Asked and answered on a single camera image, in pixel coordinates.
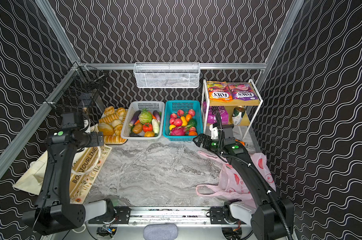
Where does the purple grape candy bag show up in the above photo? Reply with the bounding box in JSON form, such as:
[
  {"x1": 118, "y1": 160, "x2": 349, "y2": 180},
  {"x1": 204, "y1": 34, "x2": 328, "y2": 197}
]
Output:
[{"x1": 207, "y1": 106, "x2": 229, "y2": 125}]

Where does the cream canvas tote bag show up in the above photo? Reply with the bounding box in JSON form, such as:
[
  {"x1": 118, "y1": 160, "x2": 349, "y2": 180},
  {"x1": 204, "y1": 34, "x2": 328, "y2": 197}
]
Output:
[{"x1": 13, "y1": 145, "x2": 112, "y2": 204}]

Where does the green drink can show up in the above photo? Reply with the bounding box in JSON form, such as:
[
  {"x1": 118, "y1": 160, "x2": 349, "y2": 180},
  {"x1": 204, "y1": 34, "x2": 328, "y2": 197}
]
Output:
[{"x1": 232, "y1": 106, "x2": 246, "y2": 125}]

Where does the orange Fox's candy bag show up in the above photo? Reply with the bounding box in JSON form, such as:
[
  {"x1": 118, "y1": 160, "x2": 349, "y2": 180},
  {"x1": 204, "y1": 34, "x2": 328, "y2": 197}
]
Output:
[{"x1": 206, "y1": 81, "x2": 233, "y2": 103}]

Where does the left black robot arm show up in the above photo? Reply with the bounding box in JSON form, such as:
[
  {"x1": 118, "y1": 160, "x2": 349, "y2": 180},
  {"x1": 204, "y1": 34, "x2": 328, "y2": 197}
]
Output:
[{"x1": 22, "y1": 112, "x2": 115, "y2": 236}]

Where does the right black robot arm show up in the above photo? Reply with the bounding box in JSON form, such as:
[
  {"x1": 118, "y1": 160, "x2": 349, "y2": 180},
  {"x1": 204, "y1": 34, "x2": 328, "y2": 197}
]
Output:
[{"x1": 193, "y1": 113, "x2": 294, "y2": 240}]

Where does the pink plastic grocery bag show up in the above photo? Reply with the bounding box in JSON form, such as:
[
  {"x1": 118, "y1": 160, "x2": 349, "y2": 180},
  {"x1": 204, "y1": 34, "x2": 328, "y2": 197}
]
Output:
[{"x1": 195, "y1": 151, "x2": 276, "y2": 207}]

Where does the striped long bread front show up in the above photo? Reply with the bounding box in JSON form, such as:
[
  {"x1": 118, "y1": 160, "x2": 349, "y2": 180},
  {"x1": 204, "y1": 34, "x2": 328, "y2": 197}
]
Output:
[{"x1": 104, "y1": 136, "x2": 127, "y2": 145}]

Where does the striped long bread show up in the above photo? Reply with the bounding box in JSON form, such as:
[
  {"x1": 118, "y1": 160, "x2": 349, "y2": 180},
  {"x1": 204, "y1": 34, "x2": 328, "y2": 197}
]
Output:
[
  {"x1": 99, "y1": 113, "x2": 120, "y2": 124},
  {"x1": 104, "y1": 136, "x2": 127, "y2": 145}
]

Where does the pink dragon fruit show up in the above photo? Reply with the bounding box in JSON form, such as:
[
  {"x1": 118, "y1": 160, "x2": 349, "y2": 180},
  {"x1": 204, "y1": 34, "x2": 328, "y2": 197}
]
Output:
[{"x1": 170, "y1": 127, "x2": 186, "y2": 136}]

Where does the white bread tray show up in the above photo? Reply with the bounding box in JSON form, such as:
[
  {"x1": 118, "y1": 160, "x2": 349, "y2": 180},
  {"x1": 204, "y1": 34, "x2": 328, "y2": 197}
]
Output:
[{"x1": 98, "y1": 106, "x2": 127, "y2": 145}]

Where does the yellow pepper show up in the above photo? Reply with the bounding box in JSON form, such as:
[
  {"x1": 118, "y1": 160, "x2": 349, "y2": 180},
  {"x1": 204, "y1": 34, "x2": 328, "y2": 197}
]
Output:
[{"x1": 181, "y1": 116, "x2": 188, "y2": 127}]

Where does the striped long bread back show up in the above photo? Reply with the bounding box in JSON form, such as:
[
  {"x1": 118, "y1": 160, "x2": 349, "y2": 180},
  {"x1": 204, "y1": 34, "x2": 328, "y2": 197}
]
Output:
[{"x1": 99, "y1": 113, "x2": 120, "y2": 124}]

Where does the orange fruit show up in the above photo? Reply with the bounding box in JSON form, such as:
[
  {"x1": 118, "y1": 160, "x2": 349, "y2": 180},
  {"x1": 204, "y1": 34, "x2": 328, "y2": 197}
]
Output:
[{"x1": 185, "y1": 114, "x2": 192, "y2": 122}]

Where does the small white bun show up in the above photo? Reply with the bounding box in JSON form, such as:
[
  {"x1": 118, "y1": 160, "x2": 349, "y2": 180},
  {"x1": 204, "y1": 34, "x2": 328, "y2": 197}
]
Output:
[{"x1": 110, "y1": 119, "x2": 122, "y2": 128}]

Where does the teal plastic fruit basket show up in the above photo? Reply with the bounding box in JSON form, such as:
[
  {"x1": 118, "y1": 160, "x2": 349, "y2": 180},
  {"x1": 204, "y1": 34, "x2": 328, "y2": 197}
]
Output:
[{"x1": 163, "y1": 100, "x2": 203, "y2": 142}]

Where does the red apple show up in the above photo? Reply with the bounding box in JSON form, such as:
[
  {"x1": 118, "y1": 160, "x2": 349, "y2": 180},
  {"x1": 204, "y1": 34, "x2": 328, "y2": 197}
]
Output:
[{"x1": 174, "y1": 118, "x2": 183, "y2": 127}]

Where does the twisted bun back left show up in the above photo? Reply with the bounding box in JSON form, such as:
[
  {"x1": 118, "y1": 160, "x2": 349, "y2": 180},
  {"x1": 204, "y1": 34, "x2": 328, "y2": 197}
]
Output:
[{"x1": 104, "y1": 106, "x2": 116, "y2": 116}]

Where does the bun back right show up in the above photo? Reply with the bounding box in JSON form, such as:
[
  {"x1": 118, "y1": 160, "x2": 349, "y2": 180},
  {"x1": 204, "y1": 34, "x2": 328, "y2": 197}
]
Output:
[{"x1": 115, "y1": 108, "x2": 126, "y2": 118}]

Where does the brown potato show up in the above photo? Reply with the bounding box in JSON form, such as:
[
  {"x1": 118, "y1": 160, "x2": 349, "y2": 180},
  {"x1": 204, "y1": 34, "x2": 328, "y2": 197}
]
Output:
[{"x1": 132, "y1": 123, "x2": 143, "y2": 134}]

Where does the white plastic vegetable basket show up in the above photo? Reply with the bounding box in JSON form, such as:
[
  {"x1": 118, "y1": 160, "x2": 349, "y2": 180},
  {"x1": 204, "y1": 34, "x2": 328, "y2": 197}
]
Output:
[{"x1": 121, "y1": 101, "x2": 165, "y2": 141}]

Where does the purple eggplant left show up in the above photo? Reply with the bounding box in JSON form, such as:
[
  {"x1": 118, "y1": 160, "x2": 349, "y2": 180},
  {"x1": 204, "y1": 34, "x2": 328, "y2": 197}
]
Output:
[{"x1": 129, "y1": 110, "x2": 141, "y2": 126}]

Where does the purple eggplant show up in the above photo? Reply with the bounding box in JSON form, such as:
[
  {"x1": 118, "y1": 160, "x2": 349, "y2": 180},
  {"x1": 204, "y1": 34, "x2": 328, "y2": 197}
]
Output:
[
  {"x1": 153, "y1": 111, "x2": 161, "y2": 123},
  {"x1": 129, "y1": 110, "x2": 141, "y2": 126}
]

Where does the white wooden two-tier shelf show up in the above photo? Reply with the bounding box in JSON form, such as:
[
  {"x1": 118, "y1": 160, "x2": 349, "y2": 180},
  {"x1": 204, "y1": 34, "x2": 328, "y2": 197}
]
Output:
[{"x1": 201, "y1": 79, "x2": 263, "y2": 140}]

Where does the white green corn cob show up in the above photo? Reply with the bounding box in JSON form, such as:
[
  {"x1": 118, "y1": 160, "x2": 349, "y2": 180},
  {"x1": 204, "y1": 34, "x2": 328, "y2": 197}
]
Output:
[{"x1": 152, "y1": 119, "x2": 160, "y2": 135}]

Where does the purple eggplant right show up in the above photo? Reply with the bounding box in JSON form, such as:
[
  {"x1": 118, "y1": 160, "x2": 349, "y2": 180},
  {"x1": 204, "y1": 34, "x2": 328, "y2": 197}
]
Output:
[{"x1": 153, "y1": 111, "x2": 161, "y2": 123}]

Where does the yellow mango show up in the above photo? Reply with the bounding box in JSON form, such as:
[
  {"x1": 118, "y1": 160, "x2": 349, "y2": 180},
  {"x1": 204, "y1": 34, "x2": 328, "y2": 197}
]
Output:
[{"x1": 144, "y1": 131, "x2": 156, "y2": 138}]

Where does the red tomato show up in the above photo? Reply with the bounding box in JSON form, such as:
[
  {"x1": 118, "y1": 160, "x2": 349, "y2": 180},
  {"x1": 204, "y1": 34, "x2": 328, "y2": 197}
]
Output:
[{"x1": 142, "y1": 123, "x2": 153, "y2": 133}]

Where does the green cabbage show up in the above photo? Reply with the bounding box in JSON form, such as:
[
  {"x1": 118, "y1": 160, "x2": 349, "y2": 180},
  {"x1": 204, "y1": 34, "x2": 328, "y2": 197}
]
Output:
[{"x1": 139, "y1": 110, "x2": 153, "y2": 124}]

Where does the purple Fox's candy bag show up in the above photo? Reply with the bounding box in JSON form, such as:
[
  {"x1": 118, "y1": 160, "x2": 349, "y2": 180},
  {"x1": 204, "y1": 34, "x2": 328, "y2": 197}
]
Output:
[{"x1": 228, "y1": 83, "x2": 258, "y2": 101}]

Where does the grey foam pad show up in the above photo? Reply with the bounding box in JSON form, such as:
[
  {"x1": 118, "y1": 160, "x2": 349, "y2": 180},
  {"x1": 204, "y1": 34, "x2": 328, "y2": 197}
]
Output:
[{"x1": 143, "y1": 224, "x2": 179, "y2": 240}]

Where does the adjustable wrench orange handle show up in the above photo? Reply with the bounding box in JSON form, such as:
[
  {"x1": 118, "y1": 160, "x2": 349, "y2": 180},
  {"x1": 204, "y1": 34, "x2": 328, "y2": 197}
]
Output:
[{"x1": 236, "y1": 140, "x2": 248, "y2": 147}]

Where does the black wire wall basket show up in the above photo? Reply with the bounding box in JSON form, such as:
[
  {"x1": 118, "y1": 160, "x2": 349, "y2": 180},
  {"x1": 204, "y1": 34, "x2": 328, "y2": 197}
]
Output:
[{"x1": 45, "y1": 64, "x2": 106, "y2": 116}]

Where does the metal base rail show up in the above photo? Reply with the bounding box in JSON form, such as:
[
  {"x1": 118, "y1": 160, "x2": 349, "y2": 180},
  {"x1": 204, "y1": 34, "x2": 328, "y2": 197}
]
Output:
[{"x1": 88, "y1": 202, "x2": 255, "y2": 227}]

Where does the white wire wall basket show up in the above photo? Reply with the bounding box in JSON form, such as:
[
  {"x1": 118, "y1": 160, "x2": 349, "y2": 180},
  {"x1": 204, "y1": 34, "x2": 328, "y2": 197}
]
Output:
[{"x1": 134, "y1": 62, "x2": 200, "y2": 89}]

